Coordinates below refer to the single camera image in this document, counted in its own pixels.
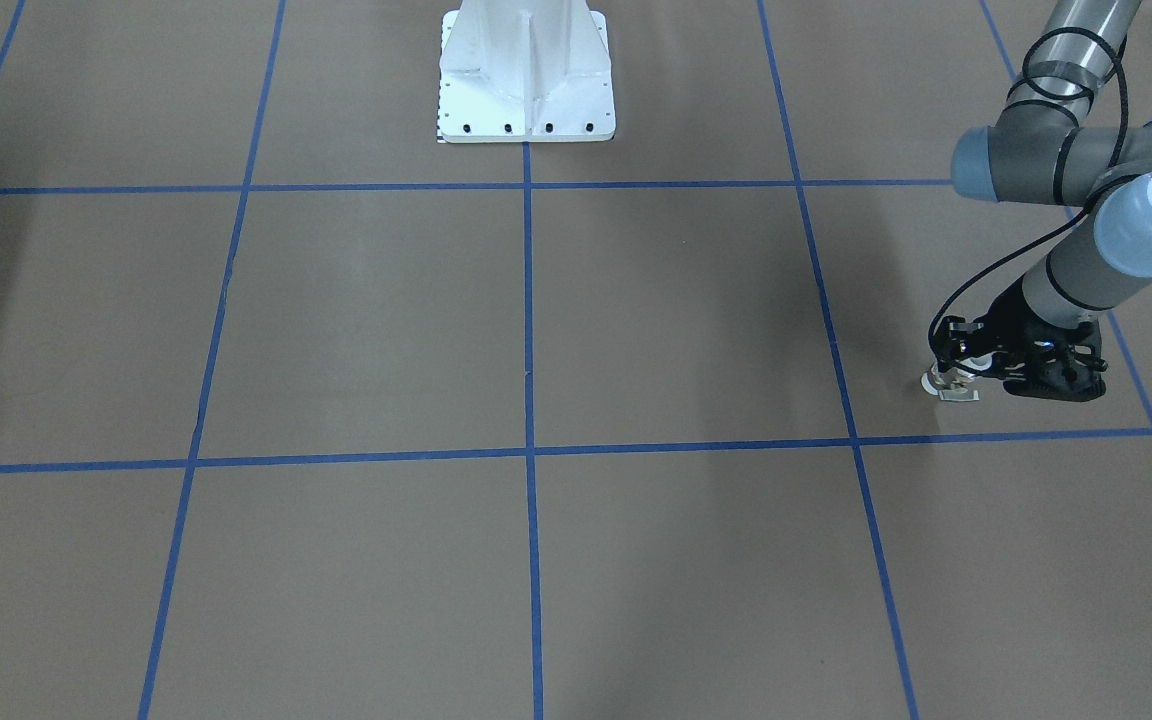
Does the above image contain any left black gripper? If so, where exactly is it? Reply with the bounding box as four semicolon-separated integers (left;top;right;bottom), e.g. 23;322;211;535
935;278;1082;382

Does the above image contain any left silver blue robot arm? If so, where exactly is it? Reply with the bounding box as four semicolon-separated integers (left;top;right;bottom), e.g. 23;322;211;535
922;1;1152;402

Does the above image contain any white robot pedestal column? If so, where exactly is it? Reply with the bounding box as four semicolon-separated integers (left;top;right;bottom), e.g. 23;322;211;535
435;1;617;143

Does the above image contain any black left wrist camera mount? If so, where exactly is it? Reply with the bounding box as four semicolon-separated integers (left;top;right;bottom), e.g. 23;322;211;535
995;319;1107;404

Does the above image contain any white chrome PPR valve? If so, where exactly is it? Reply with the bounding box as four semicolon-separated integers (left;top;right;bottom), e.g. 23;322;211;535
920;363;980;404

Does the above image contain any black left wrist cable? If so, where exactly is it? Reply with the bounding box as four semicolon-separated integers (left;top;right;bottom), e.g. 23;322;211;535
926;26;1131;351

